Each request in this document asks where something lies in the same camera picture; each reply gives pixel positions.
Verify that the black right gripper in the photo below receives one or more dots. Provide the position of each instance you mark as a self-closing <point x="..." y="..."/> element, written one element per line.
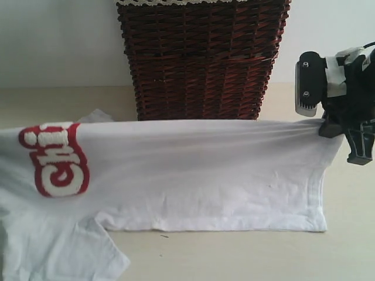
<point x="349" y="102"/>

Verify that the white t-shirt red logo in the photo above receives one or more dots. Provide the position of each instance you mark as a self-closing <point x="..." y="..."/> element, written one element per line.
<point x="65" y="186"/>

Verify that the dark brown wicker basket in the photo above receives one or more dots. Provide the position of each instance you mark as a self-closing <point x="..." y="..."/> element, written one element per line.
<point x="202" y="61"/>

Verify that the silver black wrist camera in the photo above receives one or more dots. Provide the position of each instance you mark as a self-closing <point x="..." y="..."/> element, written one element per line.
<point x="310" y="83"/>

